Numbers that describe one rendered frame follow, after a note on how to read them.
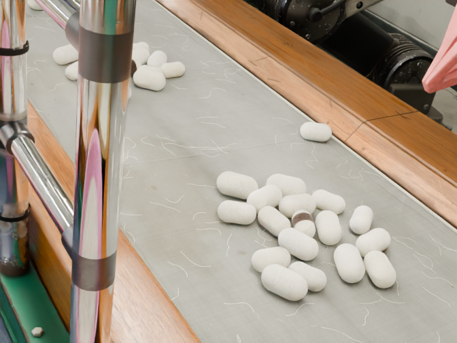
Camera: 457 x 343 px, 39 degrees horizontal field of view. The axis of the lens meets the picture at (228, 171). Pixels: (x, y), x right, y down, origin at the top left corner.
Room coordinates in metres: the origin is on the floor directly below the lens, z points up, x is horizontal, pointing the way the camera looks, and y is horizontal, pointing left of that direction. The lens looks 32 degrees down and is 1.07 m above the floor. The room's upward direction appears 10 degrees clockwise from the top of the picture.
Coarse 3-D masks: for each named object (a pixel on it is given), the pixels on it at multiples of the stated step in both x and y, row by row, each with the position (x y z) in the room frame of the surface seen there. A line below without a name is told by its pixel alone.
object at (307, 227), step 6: (300, 210) 0.47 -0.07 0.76; (300, 222) 0.45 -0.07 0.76; (306, 222) 0.45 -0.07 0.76; (312, 222) 0.45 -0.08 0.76; (294, 228) 0.45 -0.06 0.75; (300, 228) 0.44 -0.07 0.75; (306, 228) 0.44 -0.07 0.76; (312, 228) 0.45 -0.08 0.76; (306, 234) 0.44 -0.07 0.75; (312, 234) 0.44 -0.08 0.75
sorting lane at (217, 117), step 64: (192, 64) 0.78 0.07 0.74; (64, 128) 0.56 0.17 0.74; (128, 128) 0.58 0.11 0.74; (192, 128) 0.61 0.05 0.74; (256, 128) 0.64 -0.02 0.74; (128, 192) 0.47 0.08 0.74; (192, 192) 0.49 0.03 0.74; (384, 192) 0.55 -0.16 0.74; (192, 256) 0.40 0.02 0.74; (320, 256) 0.43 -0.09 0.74; (448, 256) 0.46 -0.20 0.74; (192, 320) 0.33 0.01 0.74; (256, 320) 0.34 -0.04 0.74; (320, 320) 0.35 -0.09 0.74; (384, 320) 0.37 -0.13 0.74; (448, 320) 0.38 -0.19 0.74
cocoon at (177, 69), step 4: (164, 64) 0.72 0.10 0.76; (168, 64) 0.72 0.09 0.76; (172, 64) 0.73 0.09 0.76; (176, 64) 0.73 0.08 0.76; (180, 64) 0.73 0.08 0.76; (164, 68) 0.72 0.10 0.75; (168, 68) 0.72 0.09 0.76; (172, 68) 0.72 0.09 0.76; (176, 68) 0.72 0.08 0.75; (180, 68) 0.73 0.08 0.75; (184, 68) 0.73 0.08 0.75; (164, 72) 0.72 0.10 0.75; (168, 72) 0.72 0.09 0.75; (172, 72) 0.72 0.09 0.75; (176, 72) 0.72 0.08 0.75; (180, 72) 0.73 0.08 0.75; (168, 76) 0.72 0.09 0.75; (172, 76) 0.72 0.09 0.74; (176, 76) 0.73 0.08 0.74
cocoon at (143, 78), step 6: (138, 72) 0.68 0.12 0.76; (144, 72) 0.68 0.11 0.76; (150, 72) 0.68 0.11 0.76; (156, 72) 0.69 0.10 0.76; (138, 78) 0.68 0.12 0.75; (144, 78) 0.68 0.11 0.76; (150, 78) 0.68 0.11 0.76; (156, 78) 0.68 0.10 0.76; (162, 78) 0.68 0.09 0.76; (138, 84) 0.68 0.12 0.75; (144, 84) 0.68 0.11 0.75; (150, 84) 0.67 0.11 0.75; (156, 84) 0.67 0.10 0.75; (162, 84) 0.68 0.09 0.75; (156, 90) 0.68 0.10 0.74
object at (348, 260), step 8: (336, 248) 0.42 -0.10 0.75; (344, 248) 0.42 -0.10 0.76; (352, 248) 0.42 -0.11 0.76; (336, 256) 0.42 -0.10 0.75; (344, 256) 0.41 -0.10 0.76; (352, 256) 0.41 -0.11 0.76; (360, 256) 0.42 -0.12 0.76; (336, 264) 0.41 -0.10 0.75; (344, 264) 0.40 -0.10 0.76; (352, 264) 0.40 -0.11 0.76; (360, 264) 0.40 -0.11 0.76; (344, 272) 0.40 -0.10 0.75; (352, 272) 0.40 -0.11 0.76; (360, 272) 0.40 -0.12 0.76; (344, 280) 0.40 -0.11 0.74; (352, 280) 0.40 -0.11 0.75
